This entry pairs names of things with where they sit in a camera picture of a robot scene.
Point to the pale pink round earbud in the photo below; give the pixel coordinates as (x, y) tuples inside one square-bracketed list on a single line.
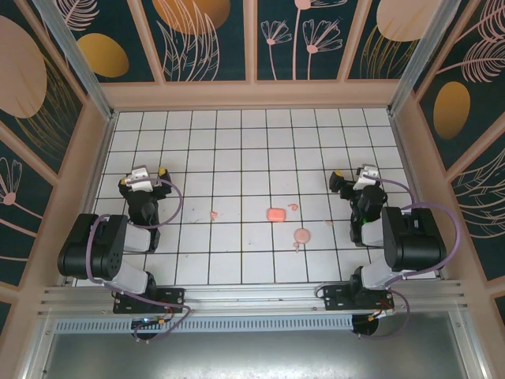
[(302, 235)]

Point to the salmon rounded rectangular charging case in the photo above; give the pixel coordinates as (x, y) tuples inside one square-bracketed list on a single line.
[(276, 215)]

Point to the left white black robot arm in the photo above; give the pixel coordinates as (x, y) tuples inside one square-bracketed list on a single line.
[(79, 245)]

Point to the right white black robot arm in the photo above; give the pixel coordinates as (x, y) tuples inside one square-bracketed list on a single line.
[(414, 241)]

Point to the small pink hooked piece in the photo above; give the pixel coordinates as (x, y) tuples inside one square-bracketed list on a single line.
[(293, 206)]

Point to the grey metal sheet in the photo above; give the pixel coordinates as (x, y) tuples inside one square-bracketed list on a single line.
[(256, 355)]

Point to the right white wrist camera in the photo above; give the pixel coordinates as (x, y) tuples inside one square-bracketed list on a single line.
[(365, 177)]

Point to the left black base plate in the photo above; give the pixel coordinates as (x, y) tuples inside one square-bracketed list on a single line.
[(173, 296)]

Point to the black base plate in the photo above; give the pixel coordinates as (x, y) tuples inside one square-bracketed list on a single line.
[(333, 298), (173, 296)]

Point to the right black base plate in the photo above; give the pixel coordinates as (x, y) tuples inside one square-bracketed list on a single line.
[(333, 298)]

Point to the aluminium frame post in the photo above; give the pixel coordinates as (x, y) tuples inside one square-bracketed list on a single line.
[(79, 59), (418, 59)]

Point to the aluminium mounting rail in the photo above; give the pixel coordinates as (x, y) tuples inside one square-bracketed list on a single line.
[(256, 294)]

